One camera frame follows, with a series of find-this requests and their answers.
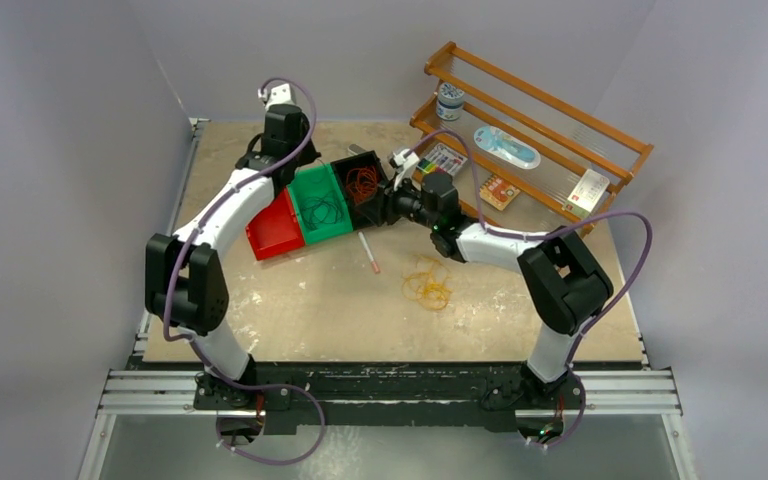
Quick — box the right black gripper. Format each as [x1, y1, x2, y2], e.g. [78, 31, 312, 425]
[357, 172, 439, 230]

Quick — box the orange cable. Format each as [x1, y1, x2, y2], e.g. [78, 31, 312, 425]
[344, 165, 385, 207]

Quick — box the black plastic bin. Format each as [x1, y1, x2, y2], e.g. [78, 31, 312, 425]
[330, 151, 385, 230]

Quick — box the green plastic bin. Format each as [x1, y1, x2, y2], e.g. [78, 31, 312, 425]
[288, 165, 353, 245]

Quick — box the yellow cable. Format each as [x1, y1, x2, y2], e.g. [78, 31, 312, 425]
[401, 256, 455, 313]

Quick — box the purple thin cable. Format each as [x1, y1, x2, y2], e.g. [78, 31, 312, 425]
[299, 188, 347, 230]

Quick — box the red plastic bin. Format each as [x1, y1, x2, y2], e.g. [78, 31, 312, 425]
[245, 190, 305, 261]

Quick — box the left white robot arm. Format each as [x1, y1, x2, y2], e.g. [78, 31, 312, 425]
[144, 104, 320, 409]

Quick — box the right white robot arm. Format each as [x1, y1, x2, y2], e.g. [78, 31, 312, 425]
[357, 172, 614, 407]

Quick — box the coloured marker pack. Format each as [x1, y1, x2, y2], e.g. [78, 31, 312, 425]
[417, 143, 468, 177]

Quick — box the grey white stapler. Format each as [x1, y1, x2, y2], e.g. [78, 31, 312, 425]
[347, 144, 368, 156]

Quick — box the white orange tipped pen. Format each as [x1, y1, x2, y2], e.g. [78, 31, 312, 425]
[357, 231, 381, 274]

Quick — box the orange card pack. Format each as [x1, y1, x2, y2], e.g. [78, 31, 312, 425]
[479, 174, 521, 211]

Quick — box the white blue round jar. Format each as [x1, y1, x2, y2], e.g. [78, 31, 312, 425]
[435, 82, 465, 122]

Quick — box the wooden tiered shelf rack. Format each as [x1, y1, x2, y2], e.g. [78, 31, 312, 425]
[409, 42, 654, 230]

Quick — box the blue packaged tool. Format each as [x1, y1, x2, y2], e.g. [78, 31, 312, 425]
[473, 125, 542, 170]

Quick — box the white red small box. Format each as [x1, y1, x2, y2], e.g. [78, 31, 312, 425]
[563, 169, 611, 219]

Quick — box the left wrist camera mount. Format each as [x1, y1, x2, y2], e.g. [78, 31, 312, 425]
[258, 82, 298, 111]

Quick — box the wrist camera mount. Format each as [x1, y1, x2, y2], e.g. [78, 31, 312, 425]
[388, 148, 421, 190]
[258, 82, 298, 111]

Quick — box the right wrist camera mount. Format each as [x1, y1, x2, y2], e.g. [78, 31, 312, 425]
[388, 148, 421, 190]

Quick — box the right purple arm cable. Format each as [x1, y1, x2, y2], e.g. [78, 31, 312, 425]
[403, 129, 655, 369]

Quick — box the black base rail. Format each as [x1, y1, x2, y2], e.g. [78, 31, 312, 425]
[99, 362, 682, 435]

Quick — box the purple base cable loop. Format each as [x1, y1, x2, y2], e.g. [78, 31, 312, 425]
[214, 382, 327, 467]

